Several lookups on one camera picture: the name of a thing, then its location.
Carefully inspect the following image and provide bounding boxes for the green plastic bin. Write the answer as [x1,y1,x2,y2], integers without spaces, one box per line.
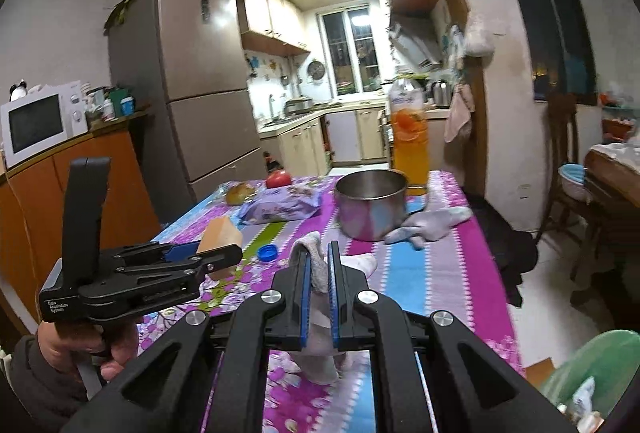
[540,329,640,433]

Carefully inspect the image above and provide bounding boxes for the orange wooden cabinet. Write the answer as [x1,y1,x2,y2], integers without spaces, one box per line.
[0,110,163,324]

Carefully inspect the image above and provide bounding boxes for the purple snack packet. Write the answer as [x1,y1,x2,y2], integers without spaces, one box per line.
[237,187,323,225]

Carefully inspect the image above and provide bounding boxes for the dark large window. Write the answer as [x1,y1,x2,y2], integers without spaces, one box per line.
[505,0,598,106]

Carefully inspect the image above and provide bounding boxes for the cream wall cabinets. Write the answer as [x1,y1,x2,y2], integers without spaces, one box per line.
[239,0,312,56]

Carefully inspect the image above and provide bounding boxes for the dark clothing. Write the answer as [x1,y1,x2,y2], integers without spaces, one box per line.
[462,193,540,309]

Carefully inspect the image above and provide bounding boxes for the grey white sock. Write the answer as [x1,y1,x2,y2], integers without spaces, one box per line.
[289,230,378,386]

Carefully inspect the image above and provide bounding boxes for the grey glove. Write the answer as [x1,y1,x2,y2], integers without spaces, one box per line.
[385,206,473,250]

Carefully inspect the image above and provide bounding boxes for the small brown cardboard box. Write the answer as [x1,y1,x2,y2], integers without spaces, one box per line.
[197,216,244,281]

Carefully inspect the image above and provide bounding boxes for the yellow green mango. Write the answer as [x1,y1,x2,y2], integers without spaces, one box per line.
[225,182,257,206]

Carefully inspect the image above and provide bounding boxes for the person's left forearm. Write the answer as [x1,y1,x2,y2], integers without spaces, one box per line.
[10,335,101,433]

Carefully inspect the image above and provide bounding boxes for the steel pot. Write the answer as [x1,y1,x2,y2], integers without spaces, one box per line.
[334,169,408,242]

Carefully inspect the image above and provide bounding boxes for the wooden chair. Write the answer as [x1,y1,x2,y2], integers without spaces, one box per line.
[535,93,591,264]

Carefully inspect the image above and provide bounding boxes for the cream base cabinets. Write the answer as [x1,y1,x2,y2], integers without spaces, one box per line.
[257,106,451,176]

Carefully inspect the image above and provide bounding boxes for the white microwave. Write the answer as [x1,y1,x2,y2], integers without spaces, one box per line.
[0,82,90,170]

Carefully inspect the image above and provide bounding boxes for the pink hanging towel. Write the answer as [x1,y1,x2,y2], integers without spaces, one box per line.
[444,83,475,144]

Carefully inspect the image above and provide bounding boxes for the orange juice bottle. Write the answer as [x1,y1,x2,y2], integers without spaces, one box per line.
[389,76,431,188]

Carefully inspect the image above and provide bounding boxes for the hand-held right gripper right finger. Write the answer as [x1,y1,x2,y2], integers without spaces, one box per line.
[326,241,578,433]

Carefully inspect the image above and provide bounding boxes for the white framed window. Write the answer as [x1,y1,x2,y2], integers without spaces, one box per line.
[316,3,383,96]

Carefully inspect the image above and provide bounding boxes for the blue bowl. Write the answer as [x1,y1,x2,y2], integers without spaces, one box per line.
[557,163,590,201]

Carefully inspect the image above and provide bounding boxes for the steel range hood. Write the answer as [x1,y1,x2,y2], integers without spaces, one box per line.
[387,16,443,70]

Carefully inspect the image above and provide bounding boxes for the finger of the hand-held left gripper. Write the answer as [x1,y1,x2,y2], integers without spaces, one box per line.
[114,242,202,265]
[77,243,244,310]

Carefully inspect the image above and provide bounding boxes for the person's left hand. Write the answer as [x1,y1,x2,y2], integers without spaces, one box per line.
[37,320,139,384]

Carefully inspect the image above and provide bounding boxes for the red round fruit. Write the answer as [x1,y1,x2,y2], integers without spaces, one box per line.
[265,169,293,190]

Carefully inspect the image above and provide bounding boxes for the grey refrigerator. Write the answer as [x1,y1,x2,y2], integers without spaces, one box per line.
[107,0,263,224]

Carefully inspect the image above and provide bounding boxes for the white hanging plastic bag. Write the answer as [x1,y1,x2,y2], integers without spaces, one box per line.
[465,16,496,56]

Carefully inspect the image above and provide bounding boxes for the brown cardboard piece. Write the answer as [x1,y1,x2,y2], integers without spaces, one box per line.
[524,357,557,390]

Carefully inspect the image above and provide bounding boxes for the dark wooden table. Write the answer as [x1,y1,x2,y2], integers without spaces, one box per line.
[570,143,640,314]

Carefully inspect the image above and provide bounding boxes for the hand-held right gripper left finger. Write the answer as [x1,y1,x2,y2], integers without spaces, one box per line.
[60,242,313,433]

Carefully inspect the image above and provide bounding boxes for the steel kettle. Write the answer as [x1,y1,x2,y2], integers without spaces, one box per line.
[431,80,451,108]

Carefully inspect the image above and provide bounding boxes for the green box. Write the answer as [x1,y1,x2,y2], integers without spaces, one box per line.
[109,87,132,116]

